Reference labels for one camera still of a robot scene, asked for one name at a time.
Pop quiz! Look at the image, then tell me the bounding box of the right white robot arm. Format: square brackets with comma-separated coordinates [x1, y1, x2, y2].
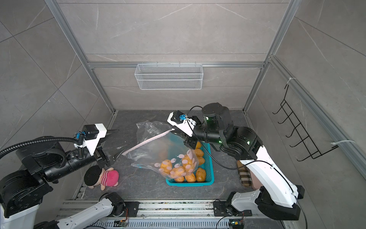
[167, 103, 305, 221]

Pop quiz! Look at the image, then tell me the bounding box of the checkered beige cloth item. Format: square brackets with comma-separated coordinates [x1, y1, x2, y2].
[236, 161, 262, 190]

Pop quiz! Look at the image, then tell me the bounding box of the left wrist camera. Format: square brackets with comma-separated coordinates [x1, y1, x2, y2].
[74, 123, 107, 159]

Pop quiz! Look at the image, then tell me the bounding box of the teal plastic basket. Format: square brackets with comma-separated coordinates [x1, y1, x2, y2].
[166, 142, 214, 187]

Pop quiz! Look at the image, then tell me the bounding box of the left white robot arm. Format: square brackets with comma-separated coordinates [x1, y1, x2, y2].
[1, 124, 127, 229]

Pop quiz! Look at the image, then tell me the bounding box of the black wire hook rack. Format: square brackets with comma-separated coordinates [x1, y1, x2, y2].
[272, 85, 339, 162]

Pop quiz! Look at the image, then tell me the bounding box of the metal base rail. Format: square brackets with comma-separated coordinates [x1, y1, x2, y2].
[57, 185, 287, 229]

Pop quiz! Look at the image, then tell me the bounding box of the black corrugated cable conduit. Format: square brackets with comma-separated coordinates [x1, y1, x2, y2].
[0, 136, 82, 160]

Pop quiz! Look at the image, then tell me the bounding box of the pink plush pig toy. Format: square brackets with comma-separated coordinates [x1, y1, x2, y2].
[83, 165, 119, 191]

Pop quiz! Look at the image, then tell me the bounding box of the clear pink-dotted zipper bag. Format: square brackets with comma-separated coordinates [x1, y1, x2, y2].
[124, 130, 200, 179]

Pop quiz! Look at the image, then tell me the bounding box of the white wire mesh shelf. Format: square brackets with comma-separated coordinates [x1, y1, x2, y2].
[134, 64, 204, 90]

